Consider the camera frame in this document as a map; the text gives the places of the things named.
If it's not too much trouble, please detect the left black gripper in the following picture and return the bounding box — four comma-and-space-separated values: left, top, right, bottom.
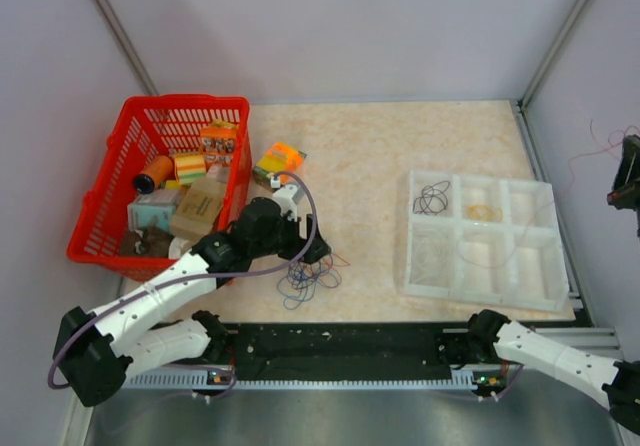
251, 209, 330, 265

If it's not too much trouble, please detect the orange wire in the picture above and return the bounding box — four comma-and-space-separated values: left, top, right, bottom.
319, 251, 351, 275

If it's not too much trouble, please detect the white wire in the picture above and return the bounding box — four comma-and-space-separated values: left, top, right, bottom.
414, 235, 454, 267

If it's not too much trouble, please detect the black wire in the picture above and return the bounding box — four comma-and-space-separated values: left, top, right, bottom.
412, 180, 451, 216

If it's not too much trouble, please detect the pink wire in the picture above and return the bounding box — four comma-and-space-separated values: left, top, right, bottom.
456, 200, 556, 270

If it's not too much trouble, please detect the yellow wire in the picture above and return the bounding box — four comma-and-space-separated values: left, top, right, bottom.
464, 203, 504, 220

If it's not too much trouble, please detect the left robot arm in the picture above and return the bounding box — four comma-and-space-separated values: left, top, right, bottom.
47, 198, 329, 407

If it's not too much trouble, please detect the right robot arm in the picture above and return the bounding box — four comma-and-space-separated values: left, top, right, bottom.
463, 309, 639, 434

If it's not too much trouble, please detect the orange green sponge box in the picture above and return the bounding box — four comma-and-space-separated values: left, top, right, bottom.
252, 142, 307, 191

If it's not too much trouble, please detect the brown cardboard box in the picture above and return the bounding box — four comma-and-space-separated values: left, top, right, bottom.
169, 177, 226, 241

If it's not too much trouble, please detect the white crumpled bag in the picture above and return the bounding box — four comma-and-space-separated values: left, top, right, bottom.
168, 237, 200, 260

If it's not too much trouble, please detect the orange snack box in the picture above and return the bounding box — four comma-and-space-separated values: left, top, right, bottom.
199, 119, 238, 168

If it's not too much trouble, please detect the white compartment tray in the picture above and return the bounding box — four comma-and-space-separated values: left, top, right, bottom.
400, 170, 570, 313

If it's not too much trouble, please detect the yellow green striped sponge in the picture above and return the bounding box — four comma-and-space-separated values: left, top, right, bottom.
172, 152, 207, 186

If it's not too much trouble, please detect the light blue carton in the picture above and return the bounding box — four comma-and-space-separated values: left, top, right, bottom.
127, 189, 183, 232

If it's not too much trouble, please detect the brown plush toy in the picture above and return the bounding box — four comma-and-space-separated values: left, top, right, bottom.
118, 226, 173, 259

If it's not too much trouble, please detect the orange cylindrical can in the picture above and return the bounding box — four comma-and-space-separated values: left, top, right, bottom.
132, 155, 173, 194

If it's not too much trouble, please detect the red plastic basket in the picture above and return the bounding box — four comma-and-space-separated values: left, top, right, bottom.
66, 94, 252, 282

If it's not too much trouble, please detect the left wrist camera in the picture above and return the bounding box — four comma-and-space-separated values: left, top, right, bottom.
270, 177, 304, 222

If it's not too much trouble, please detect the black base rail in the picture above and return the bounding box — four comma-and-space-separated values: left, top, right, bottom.
119, 321, 621, 392

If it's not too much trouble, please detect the right aluminium corner post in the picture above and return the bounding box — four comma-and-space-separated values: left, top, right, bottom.
517, 0, 594, 113

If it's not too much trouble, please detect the aluminium corner post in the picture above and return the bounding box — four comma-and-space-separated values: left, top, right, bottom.
517, 0, 594, 113
92, 0, 159, 96

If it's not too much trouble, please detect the left aluminium corner post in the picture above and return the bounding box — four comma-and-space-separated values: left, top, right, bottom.
92, 0, 159, 96

